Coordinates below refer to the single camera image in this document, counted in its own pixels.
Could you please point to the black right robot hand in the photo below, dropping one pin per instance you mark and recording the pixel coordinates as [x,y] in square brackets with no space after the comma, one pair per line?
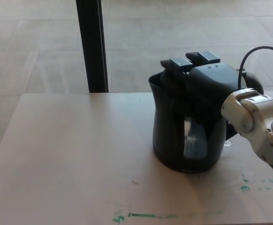
[206,82]

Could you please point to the black electric kettle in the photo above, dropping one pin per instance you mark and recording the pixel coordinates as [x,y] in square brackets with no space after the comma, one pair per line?
[166,131]

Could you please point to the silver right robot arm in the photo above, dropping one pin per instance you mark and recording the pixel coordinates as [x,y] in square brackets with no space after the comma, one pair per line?
[258,124]

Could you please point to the black vertical post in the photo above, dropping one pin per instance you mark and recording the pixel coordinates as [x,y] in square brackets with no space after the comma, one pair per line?
[91,44]

